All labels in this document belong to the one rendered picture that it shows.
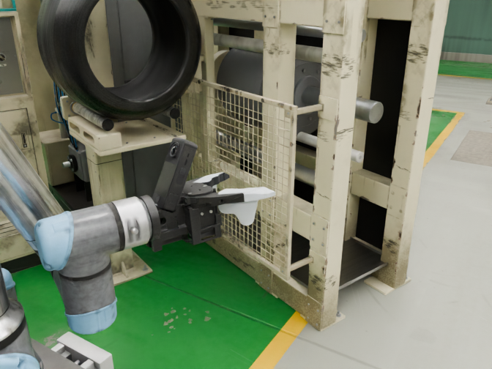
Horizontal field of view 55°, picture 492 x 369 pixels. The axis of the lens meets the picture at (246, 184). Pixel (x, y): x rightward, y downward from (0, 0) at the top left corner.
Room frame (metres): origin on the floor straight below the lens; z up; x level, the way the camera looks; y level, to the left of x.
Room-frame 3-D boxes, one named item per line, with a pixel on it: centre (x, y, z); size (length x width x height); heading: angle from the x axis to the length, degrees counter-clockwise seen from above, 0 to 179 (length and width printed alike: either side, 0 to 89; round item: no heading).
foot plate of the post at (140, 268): (2.11, 0.67, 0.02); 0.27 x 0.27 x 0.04; 37
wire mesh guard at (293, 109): (1.93, 0.10, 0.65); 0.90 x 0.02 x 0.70; 37
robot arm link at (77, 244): (0.60, 0.24, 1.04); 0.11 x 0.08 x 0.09; 123
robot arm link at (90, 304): (0.61, 0.25, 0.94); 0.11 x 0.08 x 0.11; 33
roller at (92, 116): (1.83, 0.61, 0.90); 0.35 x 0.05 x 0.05; 37
